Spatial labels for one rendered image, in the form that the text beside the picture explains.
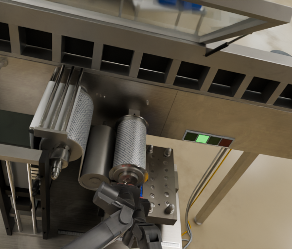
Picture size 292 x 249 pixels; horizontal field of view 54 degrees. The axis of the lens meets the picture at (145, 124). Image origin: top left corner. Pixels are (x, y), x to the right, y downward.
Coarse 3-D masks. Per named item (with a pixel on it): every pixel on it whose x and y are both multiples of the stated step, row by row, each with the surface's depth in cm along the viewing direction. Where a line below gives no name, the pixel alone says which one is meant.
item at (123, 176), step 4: (124, 172) 105; (128, 172) 105; (132, 172) 106; (120, 176) 105; (124, 176) 105; (128, 176) 105; (132, 176) 105; (136, 176) 106; (120, 180) 107; (124, 180) 108; (128, 180) 107; (132, 180) 107; (136, 180) 107; (132, 184) 109
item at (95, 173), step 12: (96, 132) 123; (108, 132) 124; (96, 144) 118; (108, 144) 120; (84, 156) 117; (96, 156) 113; (108, 156) 116; (84, 168) 111; (96, 168) 109; (108, 168) 113; (84, 180) 112; (96, 180) 111; (108, 180) 111
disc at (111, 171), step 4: (120, 164) 104; (124, 164) 103; (128, 164) 103; (132, 164) 103; (112, 168) 105; (116, 168) 105; (136, 168) 105; (140, 168) 105; (112, 172) 107; (144, 172) 106; (112, 176) 109; (144, 176) 108; (112, 180) 111; (144, 180) 110; (136, 184) 112; (140, 184) 112
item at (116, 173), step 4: (124, 120) 123; (136, 120) 122; (120, 168) 105; (124, 168) 104; (128, 168) 104; (132, 168) 104; (116, 172) 106; (120, 172) 106; (136, 172) 106; (140, 172) 106; (116, 176) 108; (140, 176) 108; (116, 180) 110; (140, 180) 110
